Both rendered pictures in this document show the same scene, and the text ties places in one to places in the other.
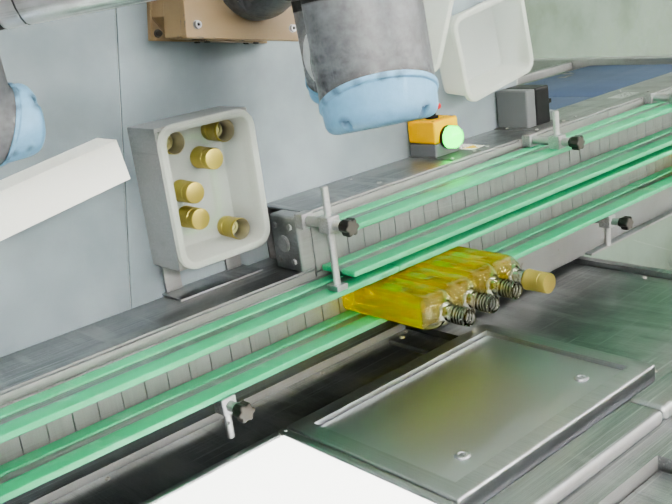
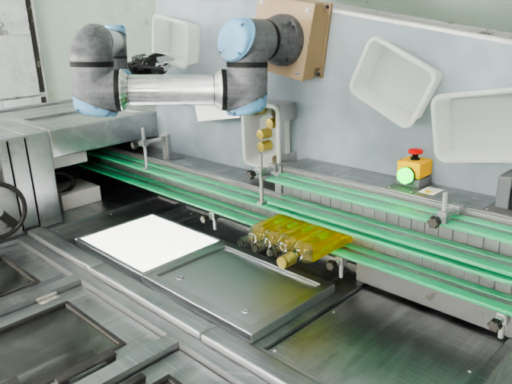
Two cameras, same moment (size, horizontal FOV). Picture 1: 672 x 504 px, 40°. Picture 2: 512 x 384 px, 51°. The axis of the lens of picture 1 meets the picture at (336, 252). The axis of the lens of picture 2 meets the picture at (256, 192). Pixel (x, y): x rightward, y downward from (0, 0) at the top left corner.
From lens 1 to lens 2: 2.00 m
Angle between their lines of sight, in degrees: 80
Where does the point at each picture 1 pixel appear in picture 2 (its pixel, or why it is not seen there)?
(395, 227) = (331, 202)
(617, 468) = (161, 321)
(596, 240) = not seen: outside the picture
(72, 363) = (197, 170)
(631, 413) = (199, 323)
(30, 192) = (211, 108)
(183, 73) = (283, 81)
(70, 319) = (232, 161)
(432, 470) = (172, 271)
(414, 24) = (75, 81)
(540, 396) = (229, 298)
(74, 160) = not seen: hidden behind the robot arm
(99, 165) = not seen: hidden behind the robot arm
